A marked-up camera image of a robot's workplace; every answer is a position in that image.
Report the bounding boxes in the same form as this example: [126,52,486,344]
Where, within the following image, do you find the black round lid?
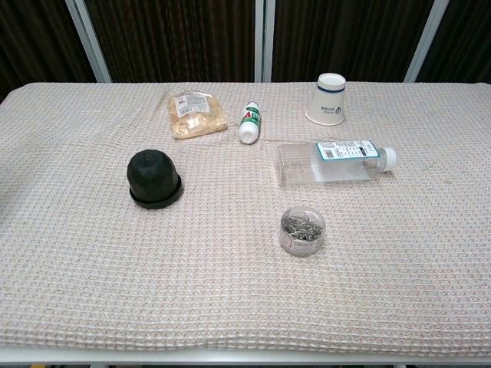
[129,174,184,211]

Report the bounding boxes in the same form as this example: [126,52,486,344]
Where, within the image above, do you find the black dome-shaped cup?
[127,149,180,202]

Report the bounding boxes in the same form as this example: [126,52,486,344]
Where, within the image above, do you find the silver partition post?
[253,0,276,83]
[404,0,450,83]
[64,0,113,84]

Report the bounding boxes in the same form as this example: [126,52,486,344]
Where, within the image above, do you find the clear bag of yellow snacks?
[167,90,229,140]

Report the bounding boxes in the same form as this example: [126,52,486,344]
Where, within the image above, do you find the white paper cup blue print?
[305,73,346,127]

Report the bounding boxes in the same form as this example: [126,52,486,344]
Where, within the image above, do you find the beige waffle weave tablecloth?
[0,80,491,353]

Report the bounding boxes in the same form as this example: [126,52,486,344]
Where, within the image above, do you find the clear square water bottle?
[275,140,398,189]

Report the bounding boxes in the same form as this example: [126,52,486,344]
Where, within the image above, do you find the small white green drink bottle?
[238,100,262,146]

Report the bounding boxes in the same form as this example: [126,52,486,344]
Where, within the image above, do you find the round clear paper clip box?
[279,205,327,258]

